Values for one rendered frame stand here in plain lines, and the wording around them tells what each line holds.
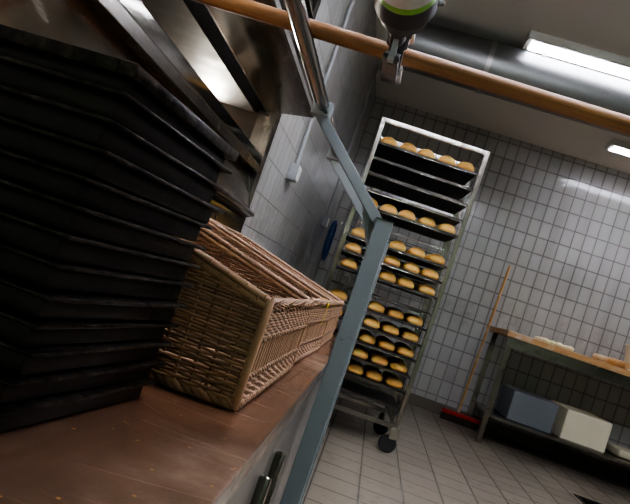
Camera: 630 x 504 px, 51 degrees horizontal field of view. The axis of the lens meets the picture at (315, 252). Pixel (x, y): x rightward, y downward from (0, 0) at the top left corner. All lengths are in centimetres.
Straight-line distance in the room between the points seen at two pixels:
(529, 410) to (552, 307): 113
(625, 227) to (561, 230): 56
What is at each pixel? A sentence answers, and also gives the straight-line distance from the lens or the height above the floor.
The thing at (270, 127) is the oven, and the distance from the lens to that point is 272.
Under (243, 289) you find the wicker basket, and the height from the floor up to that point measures 73.
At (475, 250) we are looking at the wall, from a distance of 617.
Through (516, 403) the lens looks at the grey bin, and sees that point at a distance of 556.
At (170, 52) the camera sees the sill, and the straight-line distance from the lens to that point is 159.
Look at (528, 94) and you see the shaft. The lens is 120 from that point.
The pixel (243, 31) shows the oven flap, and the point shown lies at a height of 137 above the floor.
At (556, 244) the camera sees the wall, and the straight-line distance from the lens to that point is 632.
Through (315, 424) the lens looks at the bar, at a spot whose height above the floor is 47.
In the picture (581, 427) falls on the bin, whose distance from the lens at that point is 570.
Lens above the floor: 77
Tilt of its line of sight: 2 degrees up
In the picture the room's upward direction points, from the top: 19 degrees clockwise
